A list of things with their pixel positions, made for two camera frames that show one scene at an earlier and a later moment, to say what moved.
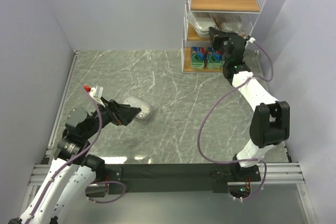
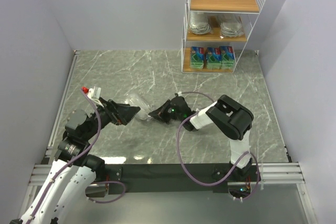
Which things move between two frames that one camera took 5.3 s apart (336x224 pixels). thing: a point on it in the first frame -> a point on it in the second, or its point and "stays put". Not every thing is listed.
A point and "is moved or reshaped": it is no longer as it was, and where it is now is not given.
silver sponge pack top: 201,24 is moved or reshaped
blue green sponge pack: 198,54 stays put
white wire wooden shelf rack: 229,1 stays put
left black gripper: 115,114 stays put
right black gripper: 223,43 -> 167,111
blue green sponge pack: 214,59 stays put
